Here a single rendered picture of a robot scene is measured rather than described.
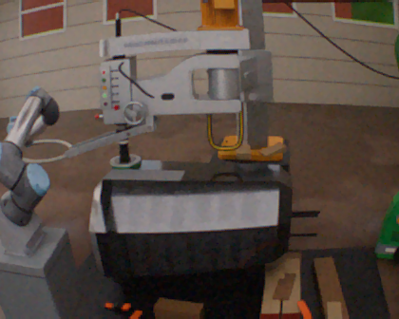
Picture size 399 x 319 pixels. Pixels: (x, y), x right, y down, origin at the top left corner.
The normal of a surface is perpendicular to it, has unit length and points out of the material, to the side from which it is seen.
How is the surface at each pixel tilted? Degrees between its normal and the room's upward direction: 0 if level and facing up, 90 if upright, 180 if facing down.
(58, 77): 90
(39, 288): 90
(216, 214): 45
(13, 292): 90
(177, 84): 90
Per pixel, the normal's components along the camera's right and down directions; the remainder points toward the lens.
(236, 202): -0.12, -0.44
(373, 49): -0.07, 0.33
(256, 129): 0.32, 0.30
